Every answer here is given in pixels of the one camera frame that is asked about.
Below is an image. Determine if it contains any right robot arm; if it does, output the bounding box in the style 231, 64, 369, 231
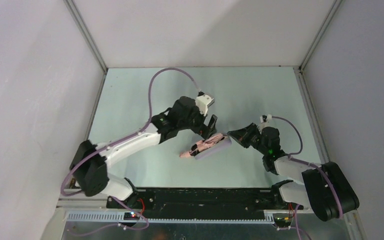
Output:
227, 123, 360, 222

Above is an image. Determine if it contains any aluminium frame rail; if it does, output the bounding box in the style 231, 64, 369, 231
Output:
56, 188, 359, 226

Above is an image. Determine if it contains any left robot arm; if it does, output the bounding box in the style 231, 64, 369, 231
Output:
69, 92, 217, 202

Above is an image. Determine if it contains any controller board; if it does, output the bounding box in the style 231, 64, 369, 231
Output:
273, 217, 294, 231
123, 211, 141, 221

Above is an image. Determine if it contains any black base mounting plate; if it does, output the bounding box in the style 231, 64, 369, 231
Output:
107, 187, 304, 221

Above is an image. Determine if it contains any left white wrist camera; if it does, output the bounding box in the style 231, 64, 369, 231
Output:
195, 92, 215, 117

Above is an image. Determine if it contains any right controller board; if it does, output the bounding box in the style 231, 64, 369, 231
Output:
273, 217, 294, 231

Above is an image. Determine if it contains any pink folding umbrella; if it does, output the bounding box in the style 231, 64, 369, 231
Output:
179, 133, 230, 159

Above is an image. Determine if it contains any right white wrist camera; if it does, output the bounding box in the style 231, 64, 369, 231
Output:
257, 114, 273, 133

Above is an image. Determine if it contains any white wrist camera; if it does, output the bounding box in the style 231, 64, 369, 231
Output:
195, 92, 215, 117
257, 114, 273, 133

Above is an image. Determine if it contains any left controller board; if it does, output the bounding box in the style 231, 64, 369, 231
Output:
123, 211, 141, 221

